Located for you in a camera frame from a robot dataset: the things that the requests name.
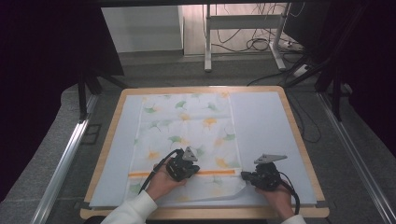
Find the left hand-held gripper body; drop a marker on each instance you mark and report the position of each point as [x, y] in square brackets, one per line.
[178, 166]

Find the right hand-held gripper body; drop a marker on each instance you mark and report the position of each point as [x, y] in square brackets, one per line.
[267, 177]

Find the white leaf-print cloth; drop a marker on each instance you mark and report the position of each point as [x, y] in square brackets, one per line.
[186, 124]

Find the person's left hand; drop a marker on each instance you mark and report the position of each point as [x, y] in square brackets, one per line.
[162, 183]

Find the person's right hand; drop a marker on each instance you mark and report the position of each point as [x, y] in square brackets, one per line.
[281, 199]

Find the pale blue table mat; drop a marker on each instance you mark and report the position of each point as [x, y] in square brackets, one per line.
[264, 124]

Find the black table corner clip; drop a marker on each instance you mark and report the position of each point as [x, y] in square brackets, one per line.
[322, 204]
[84, 205]

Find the wooden-edged table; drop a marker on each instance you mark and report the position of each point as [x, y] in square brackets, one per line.
[202, 89]

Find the black metal stand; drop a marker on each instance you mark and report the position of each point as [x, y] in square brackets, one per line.
[82, 96]
[336, 93]

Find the white power strip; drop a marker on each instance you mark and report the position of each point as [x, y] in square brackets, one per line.
[291, 45]
[300, 70]

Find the white cabinet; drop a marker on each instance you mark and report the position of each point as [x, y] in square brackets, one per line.
[141, 29]

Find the black curtain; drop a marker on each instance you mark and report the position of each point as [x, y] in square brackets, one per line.
[373, 62]
[40, 77]

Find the aluminium floor rail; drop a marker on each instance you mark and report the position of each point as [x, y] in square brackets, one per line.
[67, 155]
[355, 155]

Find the black floor bracket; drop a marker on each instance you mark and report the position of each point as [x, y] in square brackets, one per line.
[91, 134]

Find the white metal desk frame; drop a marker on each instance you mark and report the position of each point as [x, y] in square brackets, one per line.
[243, 21]

